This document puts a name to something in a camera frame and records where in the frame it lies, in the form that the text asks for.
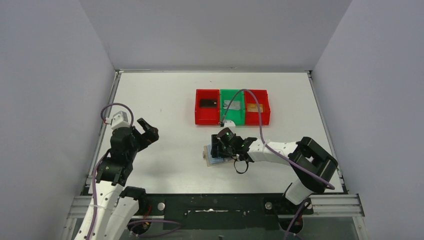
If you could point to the black card in bin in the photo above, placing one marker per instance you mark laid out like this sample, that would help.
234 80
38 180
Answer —
208 103

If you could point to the gold card in bin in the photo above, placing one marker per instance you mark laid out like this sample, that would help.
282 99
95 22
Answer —
253 107

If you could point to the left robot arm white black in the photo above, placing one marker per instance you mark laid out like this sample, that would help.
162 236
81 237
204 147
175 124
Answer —
113 204

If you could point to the beige card holder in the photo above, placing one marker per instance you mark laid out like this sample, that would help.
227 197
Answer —
214 161

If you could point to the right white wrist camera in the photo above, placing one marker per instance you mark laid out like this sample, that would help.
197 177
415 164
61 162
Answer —
227 124

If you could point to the green bin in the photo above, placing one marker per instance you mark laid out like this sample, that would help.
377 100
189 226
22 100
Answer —
238 117

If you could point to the red bin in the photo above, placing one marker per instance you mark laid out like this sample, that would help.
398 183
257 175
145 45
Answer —
207 116
252 119

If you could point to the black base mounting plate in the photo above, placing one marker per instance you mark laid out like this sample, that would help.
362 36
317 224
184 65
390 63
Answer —
236 211

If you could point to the left red bin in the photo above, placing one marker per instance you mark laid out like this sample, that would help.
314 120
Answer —
207 116

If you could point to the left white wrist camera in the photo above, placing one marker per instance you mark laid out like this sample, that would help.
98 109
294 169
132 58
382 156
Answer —
119 120

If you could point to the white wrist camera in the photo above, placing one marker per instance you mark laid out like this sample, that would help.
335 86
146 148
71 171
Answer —
119 120
227 124

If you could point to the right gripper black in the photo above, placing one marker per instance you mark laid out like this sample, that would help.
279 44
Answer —
217 151

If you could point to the right red bin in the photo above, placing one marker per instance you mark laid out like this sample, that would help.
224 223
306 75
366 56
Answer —
252 119

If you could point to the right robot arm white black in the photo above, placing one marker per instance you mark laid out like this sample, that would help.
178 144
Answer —
313 165

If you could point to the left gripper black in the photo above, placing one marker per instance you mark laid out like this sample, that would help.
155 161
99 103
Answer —
139 135

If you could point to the silver card in bin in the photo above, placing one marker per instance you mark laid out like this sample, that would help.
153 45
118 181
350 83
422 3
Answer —
234 105

